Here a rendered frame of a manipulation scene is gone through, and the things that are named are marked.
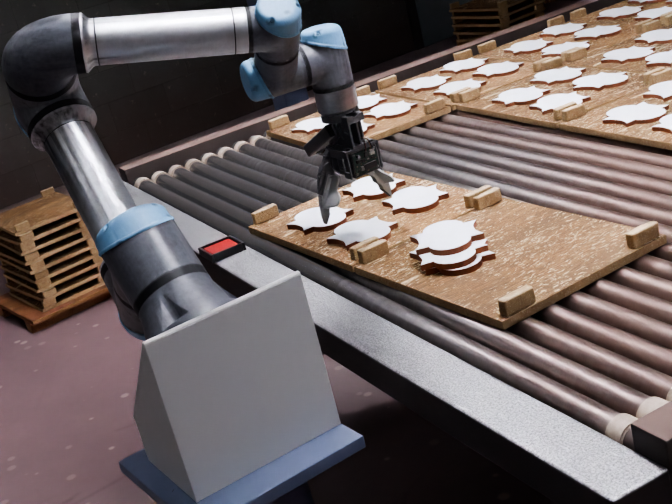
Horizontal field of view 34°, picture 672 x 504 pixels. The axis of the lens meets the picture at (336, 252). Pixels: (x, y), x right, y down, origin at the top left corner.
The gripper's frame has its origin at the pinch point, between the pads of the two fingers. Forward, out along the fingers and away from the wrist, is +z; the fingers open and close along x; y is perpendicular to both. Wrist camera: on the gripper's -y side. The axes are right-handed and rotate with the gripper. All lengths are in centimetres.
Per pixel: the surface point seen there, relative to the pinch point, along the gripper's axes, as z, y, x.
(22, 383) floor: 104, -229, -32
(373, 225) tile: 4.1, 0.5, 2.6
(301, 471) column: 11, 51, -46
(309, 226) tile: 4.4, -12.8, -4.1
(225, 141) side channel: 8, -105, 23
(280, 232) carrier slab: 5.8, -19.4, -7.5
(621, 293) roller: 6, 58, 9
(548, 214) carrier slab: 4.7, 26.9, 23.1
